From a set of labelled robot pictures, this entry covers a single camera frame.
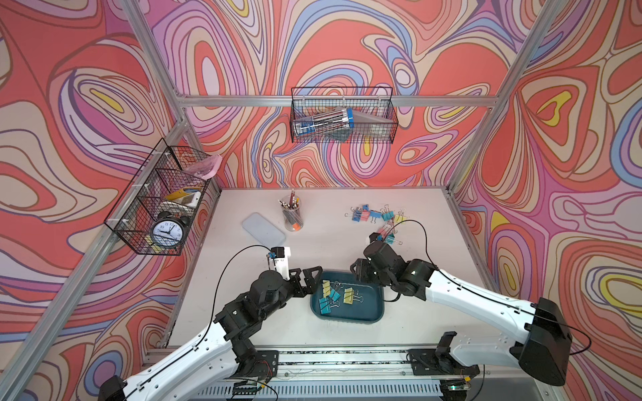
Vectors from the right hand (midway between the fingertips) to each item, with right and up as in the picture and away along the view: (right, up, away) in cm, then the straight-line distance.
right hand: (358, 274), depth 79 cm
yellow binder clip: (-10, -6, +5) cm, 13 cm away
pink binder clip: (+14, +13, +22) cm, 29 cm away
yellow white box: (-52, +25, -4) cm, 58 cm away
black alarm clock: (-54, +15, -11) cm, 57 cm away
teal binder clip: (-7, -8, +7) cm, 13 cm away
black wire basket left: (-63, +21, -4) cm, 66 cm away
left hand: (-14, +3, -7) cm, 16 cm away
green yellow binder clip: (-2, -9, +5) cm, 10 cm away
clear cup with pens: (-24, +20, +17) cm, 36 cm away
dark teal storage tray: (-5, -10, +7) cm, 13 cm away
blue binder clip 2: (+11, +19, +29) cm, 36 cm away
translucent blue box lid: (-37, +13, +25) cm, 46 cm away
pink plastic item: (-50, +35, +2) cm, 61 cm away
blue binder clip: (+3, +19, +29) cm, 35 cm away
